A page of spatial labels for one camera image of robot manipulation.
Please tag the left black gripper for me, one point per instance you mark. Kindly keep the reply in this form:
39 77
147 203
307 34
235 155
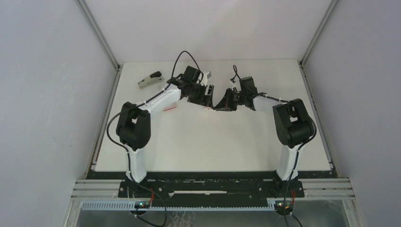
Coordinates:
207 99

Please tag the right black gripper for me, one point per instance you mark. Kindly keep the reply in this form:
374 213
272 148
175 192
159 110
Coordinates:
225 104

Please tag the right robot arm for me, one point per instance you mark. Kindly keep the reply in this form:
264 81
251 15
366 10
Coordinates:
294 127

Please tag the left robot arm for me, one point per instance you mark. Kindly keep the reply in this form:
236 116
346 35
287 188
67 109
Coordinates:
134 123

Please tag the black and beige stapler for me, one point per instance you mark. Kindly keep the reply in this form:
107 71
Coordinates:
152 79

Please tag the red white staple box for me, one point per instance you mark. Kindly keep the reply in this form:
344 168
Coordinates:
169 107

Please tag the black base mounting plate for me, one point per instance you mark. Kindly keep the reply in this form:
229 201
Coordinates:
210 188

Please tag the right green circuit board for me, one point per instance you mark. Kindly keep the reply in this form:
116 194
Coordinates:
284 209

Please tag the green circuit board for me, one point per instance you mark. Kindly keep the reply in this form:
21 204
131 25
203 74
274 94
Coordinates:
284 209
142 205

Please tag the left green circuit board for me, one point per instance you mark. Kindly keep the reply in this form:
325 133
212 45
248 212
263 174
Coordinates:
142 205

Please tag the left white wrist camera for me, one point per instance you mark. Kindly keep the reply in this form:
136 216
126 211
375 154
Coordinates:
204 76

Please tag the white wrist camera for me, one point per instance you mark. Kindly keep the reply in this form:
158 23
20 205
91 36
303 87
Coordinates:
234 84
204 76

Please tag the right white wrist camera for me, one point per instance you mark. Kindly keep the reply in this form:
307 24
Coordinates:
234 84

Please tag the right corner frame post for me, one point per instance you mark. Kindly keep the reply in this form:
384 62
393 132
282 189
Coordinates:
319 31

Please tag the corner frame post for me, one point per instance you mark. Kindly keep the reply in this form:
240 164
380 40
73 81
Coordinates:
91 20
319 31

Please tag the left corner frame post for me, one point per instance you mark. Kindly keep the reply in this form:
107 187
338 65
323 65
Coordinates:
91 20

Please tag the aluminium frame rail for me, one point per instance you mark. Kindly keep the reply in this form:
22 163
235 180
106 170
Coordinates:
314 189

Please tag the white slotted cable duct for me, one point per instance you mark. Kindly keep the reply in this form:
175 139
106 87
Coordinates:
128 205

